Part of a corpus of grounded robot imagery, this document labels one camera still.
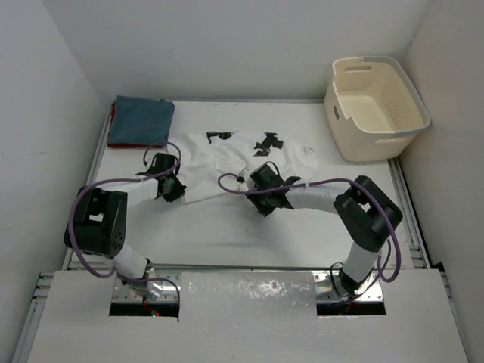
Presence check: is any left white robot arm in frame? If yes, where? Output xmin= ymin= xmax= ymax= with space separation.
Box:
xmin=64 ymin=153 xmax=186 ymax=284

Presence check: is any red t shirt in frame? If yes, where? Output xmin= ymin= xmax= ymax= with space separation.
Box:
xmin=107 ymin=101 xmax=168 ymax=148

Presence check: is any reflective foil panel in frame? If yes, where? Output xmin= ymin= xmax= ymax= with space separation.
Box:
xmin=179 ymin=271 xmax=317 ymax=322

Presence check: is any blue t shirt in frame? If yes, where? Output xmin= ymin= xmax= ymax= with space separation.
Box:
xmin=107 ymin=95 xmax=175 ymax=148

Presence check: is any white t shirt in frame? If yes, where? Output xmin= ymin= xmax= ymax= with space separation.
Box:
xmin=170 ymin=131 xmax=319 ymax=205

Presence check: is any cream laundry basket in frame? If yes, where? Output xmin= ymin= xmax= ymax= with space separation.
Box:
xmin=324 ymin=56 xmax=431 ymax=163

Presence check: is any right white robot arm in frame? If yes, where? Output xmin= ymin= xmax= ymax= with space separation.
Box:
xmin=240 ymin=163 xmax=403 ymax=296

